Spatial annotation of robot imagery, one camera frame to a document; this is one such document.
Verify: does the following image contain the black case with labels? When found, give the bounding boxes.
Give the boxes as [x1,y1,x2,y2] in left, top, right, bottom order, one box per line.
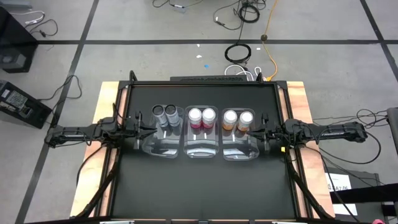
[325,167,382,218]

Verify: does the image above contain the white floor cable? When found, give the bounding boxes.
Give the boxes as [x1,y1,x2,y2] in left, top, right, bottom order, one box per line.
[11,10,47,26]

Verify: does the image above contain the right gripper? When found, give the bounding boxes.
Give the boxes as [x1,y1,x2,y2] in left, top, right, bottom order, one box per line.
[247,113,287,152]

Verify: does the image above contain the clear plastic bin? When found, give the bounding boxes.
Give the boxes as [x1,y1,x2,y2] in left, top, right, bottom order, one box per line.
[183,105,219,159]
[142,105,184,159]
[221,107,261,162]

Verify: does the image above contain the light wooden base board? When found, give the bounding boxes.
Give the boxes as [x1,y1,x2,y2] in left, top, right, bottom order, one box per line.
[70,81,336,218]

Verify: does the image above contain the black braided cable conduit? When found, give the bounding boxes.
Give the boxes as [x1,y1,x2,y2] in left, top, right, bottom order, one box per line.
[76,149,121,218]
[287,152,329,220]

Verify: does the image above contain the black table frame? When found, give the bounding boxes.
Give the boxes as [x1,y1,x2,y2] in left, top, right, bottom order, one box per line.
[93,70,315,224]

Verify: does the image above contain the black perforated box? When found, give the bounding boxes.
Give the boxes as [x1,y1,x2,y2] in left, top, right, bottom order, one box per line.
[170,75,246,83]

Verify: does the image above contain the bundled black cable coil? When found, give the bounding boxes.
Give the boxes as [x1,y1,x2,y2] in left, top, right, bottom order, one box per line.
[238,2,261,24]

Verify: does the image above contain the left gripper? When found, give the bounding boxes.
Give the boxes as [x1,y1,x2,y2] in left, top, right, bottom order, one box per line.
[119,110,158,150]

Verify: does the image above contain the black computer box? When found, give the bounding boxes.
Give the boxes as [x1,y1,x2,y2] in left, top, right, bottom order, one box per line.
[0,80,53,130]

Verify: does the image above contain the black box with dial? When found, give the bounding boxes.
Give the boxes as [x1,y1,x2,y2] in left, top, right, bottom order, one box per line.
[0,46,34,74]

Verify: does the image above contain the black floor cable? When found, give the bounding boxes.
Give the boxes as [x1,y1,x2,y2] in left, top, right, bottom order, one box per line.
[37,74,83,102]

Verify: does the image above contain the white paper label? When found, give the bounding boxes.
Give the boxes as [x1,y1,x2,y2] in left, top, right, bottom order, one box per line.
[325,172,352,192]
[332,203,358,216]

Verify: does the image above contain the black cabinet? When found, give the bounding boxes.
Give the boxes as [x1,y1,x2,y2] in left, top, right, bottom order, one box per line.
[0,6,39,47]

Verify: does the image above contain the yellow floor cable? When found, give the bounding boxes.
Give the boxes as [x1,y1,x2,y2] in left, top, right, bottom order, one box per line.
[262,0,279,82]

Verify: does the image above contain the coiled black cable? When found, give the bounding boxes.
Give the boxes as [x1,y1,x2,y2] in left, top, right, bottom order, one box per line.
[224,42,252,65]

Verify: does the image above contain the grey post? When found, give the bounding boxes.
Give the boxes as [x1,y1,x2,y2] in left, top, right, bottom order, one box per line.
[386,107,398,156]

